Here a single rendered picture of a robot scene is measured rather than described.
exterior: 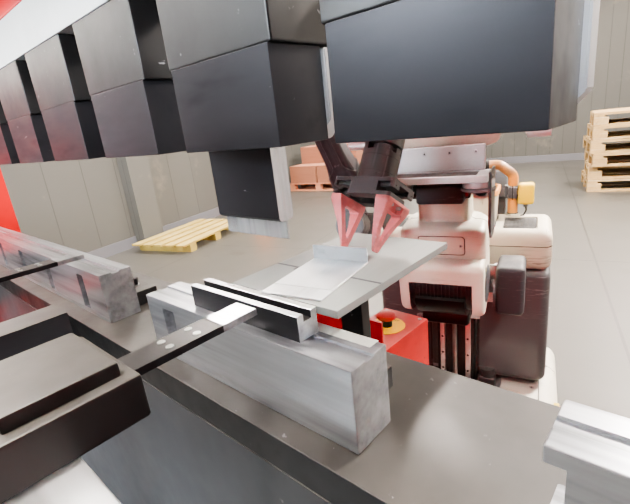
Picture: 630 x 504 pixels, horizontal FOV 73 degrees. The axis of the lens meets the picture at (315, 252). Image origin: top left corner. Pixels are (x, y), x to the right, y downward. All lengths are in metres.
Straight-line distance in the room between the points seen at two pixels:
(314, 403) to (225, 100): 0.31
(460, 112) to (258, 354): 0.34
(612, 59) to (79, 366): 9.12
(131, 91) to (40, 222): 4.33
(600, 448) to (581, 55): 0.25
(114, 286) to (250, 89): 0.57
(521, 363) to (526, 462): 1.13
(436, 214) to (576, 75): 0.90
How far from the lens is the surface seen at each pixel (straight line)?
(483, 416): 0.51
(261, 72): 0.37
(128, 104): 0.56
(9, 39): 0.91
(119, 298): 0.88
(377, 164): 0.62
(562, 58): 0.28
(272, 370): 0.49
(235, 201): 0.47
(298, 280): 0.54
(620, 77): 9.24
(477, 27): 0.27
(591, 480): 0.35
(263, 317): 0.49
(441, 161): 1.10
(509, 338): 1.55
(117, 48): 0.57
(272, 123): 0.37
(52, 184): 4.93
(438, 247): 0.64
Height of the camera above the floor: 1.19
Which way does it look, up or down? 17 degrees down
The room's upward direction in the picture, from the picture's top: 6 degrees counter-clockwise
